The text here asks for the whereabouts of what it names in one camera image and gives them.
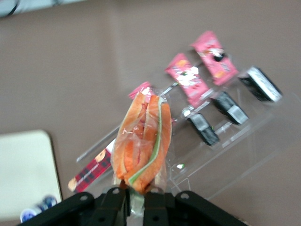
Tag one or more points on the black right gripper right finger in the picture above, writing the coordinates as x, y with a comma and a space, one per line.
169, 212

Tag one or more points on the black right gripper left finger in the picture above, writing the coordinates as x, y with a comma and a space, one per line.
98, 212

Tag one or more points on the plastic sandwich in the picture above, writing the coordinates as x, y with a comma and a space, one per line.
143, 141

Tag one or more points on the beige plastic tray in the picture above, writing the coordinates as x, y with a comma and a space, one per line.
26, 164

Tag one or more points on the red plaid cookie box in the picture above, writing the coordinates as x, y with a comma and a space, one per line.
91, 169

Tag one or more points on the blue lid yogurt cup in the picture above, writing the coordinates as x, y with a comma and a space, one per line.
40, 208

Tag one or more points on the clear acrylic stepped stand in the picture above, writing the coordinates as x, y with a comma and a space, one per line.
223, 150

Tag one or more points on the small black white box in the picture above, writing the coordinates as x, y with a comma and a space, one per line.
204, 129
231, 108
261, 83

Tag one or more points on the pink snack packet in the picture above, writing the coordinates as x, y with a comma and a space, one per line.
188, 78
138, 88
214, 58

